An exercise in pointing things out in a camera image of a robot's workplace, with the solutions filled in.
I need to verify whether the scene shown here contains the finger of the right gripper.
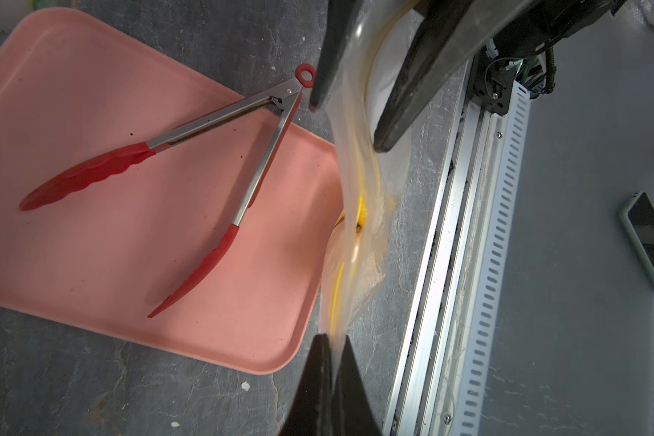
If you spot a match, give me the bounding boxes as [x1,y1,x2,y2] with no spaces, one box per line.
[374,0,533,153]
[309,0,363,109]

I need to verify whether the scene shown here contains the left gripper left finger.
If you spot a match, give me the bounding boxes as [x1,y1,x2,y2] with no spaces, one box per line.
[279,334,332,436]

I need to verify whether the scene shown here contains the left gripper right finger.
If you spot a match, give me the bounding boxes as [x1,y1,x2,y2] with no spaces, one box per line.
[332,336,383,436]

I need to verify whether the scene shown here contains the red kitchen tongs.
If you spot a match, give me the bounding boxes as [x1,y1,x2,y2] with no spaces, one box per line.
[17,64,316,319]

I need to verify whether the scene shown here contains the clear resealable bag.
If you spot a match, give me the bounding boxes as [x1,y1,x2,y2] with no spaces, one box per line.
[319,1,415,366]

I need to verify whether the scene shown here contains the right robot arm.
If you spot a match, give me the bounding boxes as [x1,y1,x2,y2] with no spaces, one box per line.
[310,1,623,153]

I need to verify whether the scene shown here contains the smartphone outside workspace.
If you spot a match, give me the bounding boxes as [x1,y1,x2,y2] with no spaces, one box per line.
[619,192,654,284]

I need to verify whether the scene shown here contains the pink tray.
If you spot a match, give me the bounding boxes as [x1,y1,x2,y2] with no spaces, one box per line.
[0,8,342,374]

